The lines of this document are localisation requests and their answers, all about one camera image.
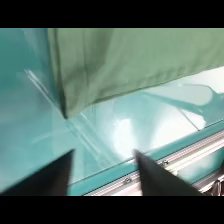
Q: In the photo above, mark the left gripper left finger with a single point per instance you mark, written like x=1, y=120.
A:
x=50, y=178

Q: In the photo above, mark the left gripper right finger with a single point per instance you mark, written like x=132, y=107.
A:
x=158, y=178

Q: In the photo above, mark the green garment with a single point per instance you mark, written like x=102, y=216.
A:
x=126, y=60

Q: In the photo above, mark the silver frame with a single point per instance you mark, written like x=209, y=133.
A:
x=186, y=160

